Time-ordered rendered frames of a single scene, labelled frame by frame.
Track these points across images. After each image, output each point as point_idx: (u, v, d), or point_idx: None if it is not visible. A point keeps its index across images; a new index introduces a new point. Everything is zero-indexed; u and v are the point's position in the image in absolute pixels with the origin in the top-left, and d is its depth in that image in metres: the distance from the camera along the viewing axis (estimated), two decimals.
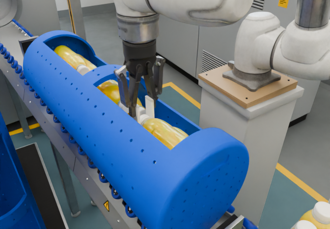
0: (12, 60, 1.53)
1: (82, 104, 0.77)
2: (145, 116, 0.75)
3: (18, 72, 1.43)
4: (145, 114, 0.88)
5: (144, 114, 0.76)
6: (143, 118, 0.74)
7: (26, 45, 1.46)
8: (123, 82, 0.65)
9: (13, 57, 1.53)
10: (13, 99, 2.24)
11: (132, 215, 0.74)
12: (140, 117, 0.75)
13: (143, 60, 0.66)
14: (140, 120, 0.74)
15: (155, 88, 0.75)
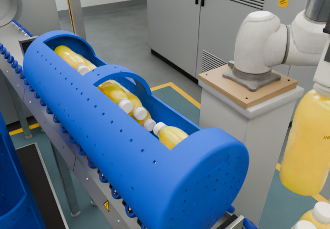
0: (12, 60, 1.53)
1: (82, 104, 0.77)
2: None
3: (18, 72, 1.43)
4: (145, 114, 0.88)
5: None
6: None
7: (26, 45, 1.46)
8: None
9: (13, 57, 1.53)
10: (13, 99, 2.24)
11: (132, 215, 0.74)
12: None
13: None
14: None
15: None
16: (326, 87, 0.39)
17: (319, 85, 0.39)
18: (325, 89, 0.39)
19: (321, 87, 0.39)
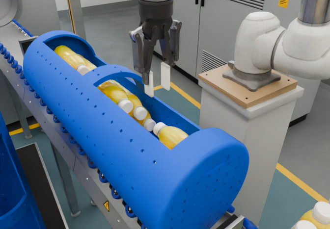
0: (12, 60, 1.53)
1: (82, 104, 0.77)
2: None
3: (18, 72, 1.43)
4: (145, 114, 0.88)
5: None
6: None
7: (26, 45, 1.46)
8: (138, 44, 0.62)
9: (13, 57, 1.53)
10: (13, 99, 2.24)
11: (132, 215, 0.74)
12: None
13: (159, 21, 0.63)
14: None
15: (172, 54, 0.72)
16: None
17: None
18: None
19: None
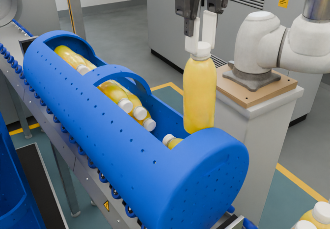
0: (12, 60, 1.53)
1: (82, 104, 0.77)
2: None
3: (18, 72, 1.43)
4: (145, 114, 0.88)
5: None
6: None
7: (26, 45, 1.46)
8: None
9: (13, 57, 1.53)
10: (13, 99, 2.24)
11: (132, 215, 0.74)
12: None
13: None
14: None
15: None
16: None
17: None
18: None
19: None
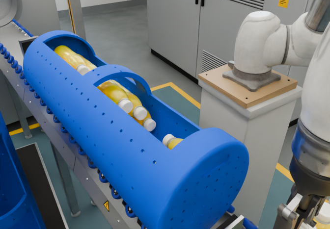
0: (12, 60, 1.53)
1: (82, 104, 0.77)
2: None
3: (18, 72, 1.43)
4: (145, 114, 0.88)
5: None
6: None
7: (26, 45, 1.46)
8: (292, 225, 0.41)
9: (13, 57, 1.53)
10: (13, 99, 2.24)
11: (132, 215, 0.74)
12: None
13: None
14: None
15: None
16: None
17: None
18: None
19: None
